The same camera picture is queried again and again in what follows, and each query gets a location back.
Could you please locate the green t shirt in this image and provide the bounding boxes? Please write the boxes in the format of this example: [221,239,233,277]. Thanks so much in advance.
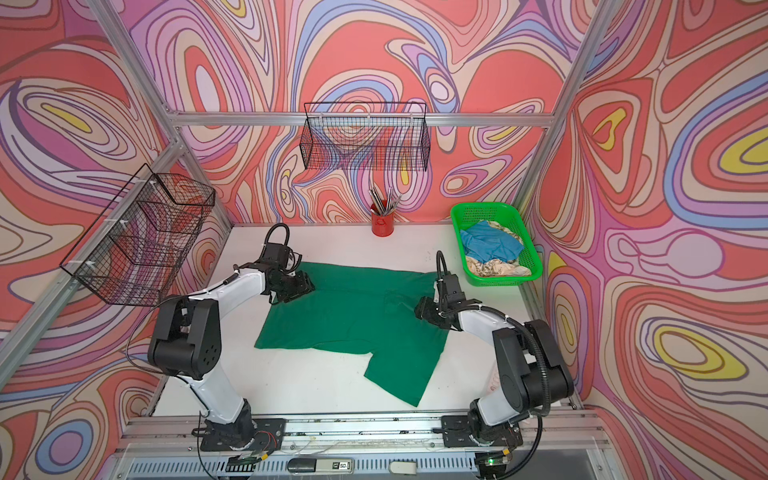
[255,262,448,407]

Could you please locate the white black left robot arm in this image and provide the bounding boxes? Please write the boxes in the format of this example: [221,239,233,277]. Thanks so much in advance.
[147,223,314,452]

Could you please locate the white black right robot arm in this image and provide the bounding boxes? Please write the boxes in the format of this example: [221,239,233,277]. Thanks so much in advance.
[415,252,575,446]

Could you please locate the teal blue t shirt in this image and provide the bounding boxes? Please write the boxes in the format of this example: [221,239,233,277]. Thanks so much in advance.
[459,220,524,263]

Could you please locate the green plastic basket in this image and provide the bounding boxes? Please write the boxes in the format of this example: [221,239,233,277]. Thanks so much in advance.
[450,202,543,287]

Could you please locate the red utensil cup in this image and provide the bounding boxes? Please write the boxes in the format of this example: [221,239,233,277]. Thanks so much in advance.
[371,207,395,237]

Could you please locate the beige patterned t shirt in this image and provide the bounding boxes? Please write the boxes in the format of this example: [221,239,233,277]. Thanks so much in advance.
[465,250,532,278]

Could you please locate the metal utensils in cup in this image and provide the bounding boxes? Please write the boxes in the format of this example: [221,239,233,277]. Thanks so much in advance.
[369,186,401,217]

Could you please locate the black wire basket left wall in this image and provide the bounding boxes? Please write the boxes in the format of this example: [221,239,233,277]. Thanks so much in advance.
[59,164,216,307]

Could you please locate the black wire basket wall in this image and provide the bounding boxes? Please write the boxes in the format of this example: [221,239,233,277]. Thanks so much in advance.
[299,101,431,172]
[59,164,216,307]

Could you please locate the black wire basket back wall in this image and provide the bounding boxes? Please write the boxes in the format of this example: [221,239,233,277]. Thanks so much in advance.
[299,101,431,172]

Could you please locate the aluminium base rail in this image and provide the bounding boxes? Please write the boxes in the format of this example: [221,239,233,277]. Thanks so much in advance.
[110,408,624,479]

